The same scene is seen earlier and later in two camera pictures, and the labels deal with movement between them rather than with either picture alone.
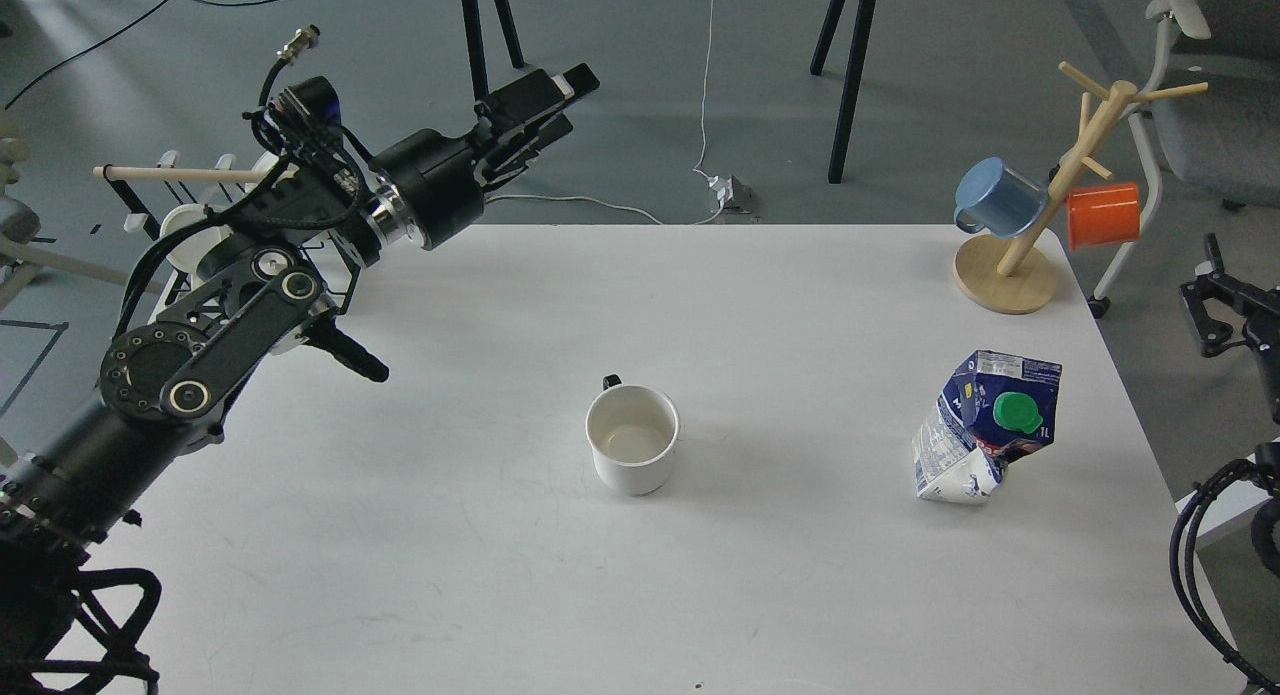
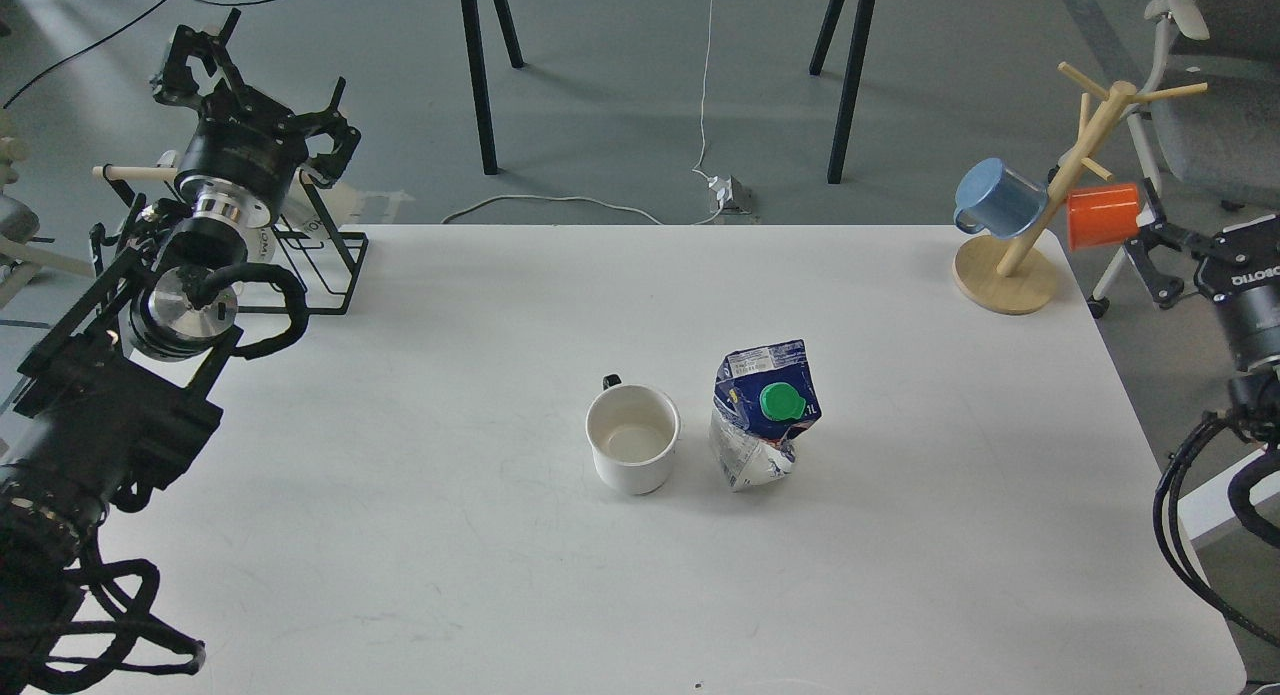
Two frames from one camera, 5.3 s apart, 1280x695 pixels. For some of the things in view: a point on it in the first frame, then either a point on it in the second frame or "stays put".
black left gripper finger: x=512 y=157 to x=325 y=169
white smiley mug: x=633 y=430 stays put
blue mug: x=991 y=197 stays put
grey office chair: x=1222 y=144 stays put
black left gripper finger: x=534 y=94 to x=200 y=69
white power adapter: x=735 y=195 stays put
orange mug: x=1104 y=215 stays put
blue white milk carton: x=993 y=408 to x=761 y=399
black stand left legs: x=473 y=30 stays put
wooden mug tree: x=1011 y=275 stays put
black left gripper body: x=439 y=181 to x=243 y=159
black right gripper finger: x=1211 y=282 to x=1162 y=289
